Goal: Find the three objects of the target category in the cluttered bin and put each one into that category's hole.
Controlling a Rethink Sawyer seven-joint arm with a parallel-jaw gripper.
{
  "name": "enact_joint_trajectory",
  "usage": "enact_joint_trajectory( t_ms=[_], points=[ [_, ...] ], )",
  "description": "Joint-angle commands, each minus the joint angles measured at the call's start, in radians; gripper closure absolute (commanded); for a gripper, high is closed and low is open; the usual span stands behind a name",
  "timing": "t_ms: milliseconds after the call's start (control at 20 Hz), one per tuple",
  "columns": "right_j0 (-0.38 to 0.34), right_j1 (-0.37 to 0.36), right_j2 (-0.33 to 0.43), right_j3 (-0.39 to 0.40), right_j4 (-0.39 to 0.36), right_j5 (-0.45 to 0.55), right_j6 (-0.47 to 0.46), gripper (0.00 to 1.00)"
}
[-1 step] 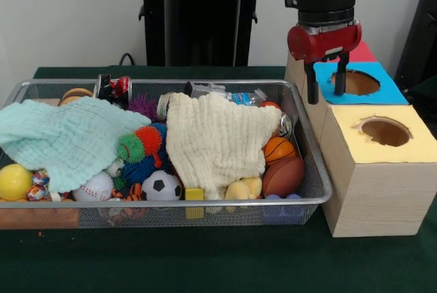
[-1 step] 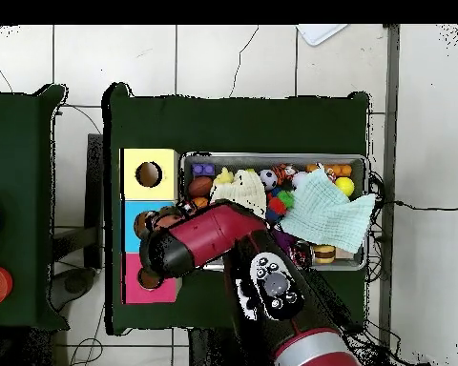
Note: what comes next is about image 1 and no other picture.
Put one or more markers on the brown toy football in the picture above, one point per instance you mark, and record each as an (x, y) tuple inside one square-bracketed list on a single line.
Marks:
[(283, 177)]

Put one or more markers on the black chair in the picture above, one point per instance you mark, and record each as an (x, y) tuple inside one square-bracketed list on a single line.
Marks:
[(420, 50)]

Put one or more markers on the small orange basketball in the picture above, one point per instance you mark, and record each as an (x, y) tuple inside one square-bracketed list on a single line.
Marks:
[(278, 151)]

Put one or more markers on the orange striped plush tiger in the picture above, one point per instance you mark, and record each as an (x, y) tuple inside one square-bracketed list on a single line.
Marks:
[(134, 192)]

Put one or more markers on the black and white soccer ball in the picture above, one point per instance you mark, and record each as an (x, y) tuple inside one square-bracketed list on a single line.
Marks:
[(160, 187)]

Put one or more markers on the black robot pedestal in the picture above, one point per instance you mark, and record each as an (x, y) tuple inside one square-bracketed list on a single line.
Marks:
[(205, 16)]

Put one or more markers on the yellow plush duck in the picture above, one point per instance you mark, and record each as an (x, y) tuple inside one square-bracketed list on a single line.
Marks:
[(242, 188)]

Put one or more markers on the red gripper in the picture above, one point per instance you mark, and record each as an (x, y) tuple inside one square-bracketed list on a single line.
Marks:
[(324, 42)]

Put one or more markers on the wooden box with three holes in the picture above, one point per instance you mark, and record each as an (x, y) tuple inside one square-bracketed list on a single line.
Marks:
[(375, 197)]

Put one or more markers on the multicolour spiky caterpillar toy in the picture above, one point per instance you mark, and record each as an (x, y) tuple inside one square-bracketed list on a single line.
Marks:
[(131, 148)]

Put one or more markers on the white baseball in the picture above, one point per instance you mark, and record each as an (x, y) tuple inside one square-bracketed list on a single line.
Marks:
[(94, 188)]

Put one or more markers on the cream waffle cloth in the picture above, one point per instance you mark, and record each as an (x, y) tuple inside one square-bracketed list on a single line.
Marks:
[(215, 142)]

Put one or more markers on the mint green waffle cloth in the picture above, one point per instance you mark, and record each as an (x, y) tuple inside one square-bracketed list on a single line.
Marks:
[(61, 136)]

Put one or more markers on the dark green table cloth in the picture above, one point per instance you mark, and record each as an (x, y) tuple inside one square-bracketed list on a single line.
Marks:
[(205, 262)]

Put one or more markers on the yellow ball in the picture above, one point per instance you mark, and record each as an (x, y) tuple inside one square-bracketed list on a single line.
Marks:
[(13, 182)]

